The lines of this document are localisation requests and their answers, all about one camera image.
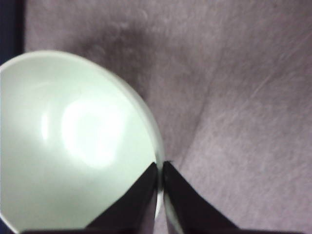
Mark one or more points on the light green bowl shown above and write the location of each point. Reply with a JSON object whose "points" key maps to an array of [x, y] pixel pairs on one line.
{"points": [[73, 139]]}

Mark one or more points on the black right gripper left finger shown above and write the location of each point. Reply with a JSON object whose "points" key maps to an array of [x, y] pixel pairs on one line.
{"points": [[134, 212]]}

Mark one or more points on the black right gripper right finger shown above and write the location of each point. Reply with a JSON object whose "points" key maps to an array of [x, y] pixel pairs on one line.
{"points": [[191, 213]]}

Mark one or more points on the dark rectangular tray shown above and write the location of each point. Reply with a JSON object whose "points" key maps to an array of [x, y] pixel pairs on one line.
{"points": [[12, 29]]}

